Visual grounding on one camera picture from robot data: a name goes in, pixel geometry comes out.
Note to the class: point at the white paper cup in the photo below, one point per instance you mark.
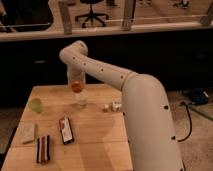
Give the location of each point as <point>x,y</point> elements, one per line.
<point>82,99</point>

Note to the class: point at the wooden post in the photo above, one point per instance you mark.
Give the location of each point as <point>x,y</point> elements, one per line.
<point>128,16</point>
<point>65,16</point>

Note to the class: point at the wooden post middle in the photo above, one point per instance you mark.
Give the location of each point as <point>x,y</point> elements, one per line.
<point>128,16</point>

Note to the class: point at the wooden post left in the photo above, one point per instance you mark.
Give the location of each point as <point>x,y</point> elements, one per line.
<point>65,16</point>

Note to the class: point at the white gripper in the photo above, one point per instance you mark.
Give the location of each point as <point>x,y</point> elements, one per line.
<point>74,74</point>

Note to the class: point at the red orange apple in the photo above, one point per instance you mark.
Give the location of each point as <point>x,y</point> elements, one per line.
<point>77,86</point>

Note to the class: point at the striped snack bar packet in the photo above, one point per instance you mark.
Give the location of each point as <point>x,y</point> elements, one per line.
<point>43,153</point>

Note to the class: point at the green apple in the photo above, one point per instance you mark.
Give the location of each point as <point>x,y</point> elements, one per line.
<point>35,105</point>

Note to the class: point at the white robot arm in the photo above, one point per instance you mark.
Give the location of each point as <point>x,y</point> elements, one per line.
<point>148,120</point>

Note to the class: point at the dark bag on floor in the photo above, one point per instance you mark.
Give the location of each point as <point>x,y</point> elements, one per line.
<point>198,96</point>

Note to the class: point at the small white cube right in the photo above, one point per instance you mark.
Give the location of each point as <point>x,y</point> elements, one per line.
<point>116,106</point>

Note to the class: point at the black office chair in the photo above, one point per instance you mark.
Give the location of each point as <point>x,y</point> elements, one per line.
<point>91,15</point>

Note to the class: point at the red black snack packet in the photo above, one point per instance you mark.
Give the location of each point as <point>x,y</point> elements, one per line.
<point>66,130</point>

